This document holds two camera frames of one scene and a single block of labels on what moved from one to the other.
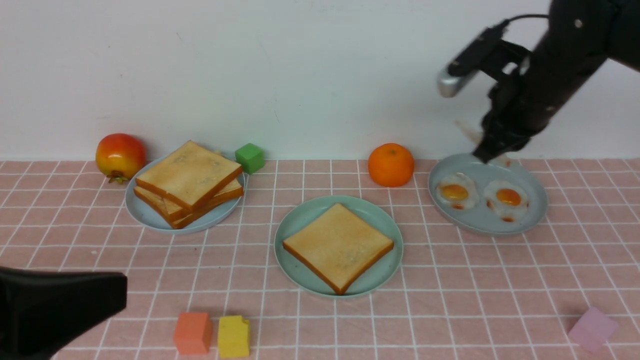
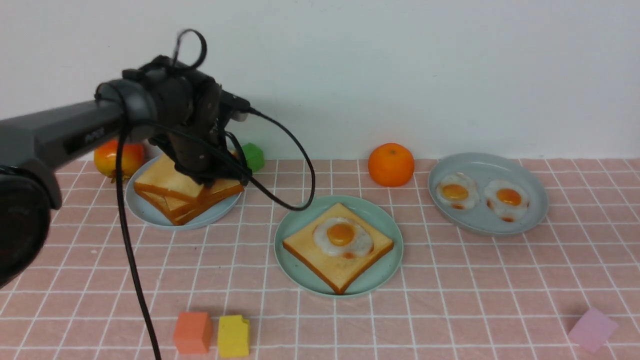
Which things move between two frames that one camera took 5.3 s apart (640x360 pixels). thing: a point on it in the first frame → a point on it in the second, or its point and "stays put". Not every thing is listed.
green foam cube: [251, 157] stays put
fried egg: [474, 137] → [342, 237]
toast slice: [337, 245] stays put
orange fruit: [391, 165] stays put
